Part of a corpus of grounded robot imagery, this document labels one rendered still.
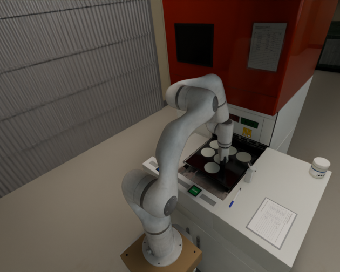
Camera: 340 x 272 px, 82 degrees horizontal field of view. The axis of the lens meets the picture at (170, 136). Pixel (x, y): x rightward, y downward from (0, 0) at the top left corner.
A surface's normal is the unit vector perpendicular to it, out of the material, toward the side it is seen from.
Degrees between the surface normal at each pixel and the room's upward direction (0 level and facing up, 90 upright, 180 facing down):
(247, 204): 0
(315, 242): 0
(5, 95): 90
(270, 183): 0
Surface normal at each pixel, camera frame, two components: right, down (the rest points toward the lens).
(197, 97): -0.47, -0.34
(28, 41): 0.70, 0.36
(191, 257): -0.11, -0.84
